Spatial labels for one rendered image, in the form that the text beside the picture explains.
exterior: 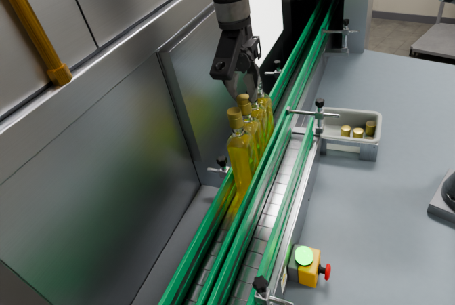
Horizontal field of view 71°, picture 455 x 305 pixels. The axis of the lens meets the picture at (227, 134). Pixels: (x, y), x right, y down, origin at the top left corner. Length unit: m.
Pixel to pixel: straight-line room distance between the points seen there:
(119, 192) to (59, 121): 0.22
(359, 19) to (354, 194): 0.99
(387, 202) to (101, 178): 0.82
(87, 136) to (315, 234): 0.69
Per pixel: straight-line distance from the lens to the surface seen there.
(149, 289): 0.86
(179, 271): 0.75
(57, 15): 0.58
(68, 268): 0.67
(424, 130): 1.39
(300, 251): 0.86
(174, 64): 0.75
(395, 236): 1.04
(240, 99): 0.80
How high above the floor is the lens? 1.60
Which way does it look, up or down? 38 degrees down
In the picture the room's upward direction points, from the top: 13 degrees counter-clockwise
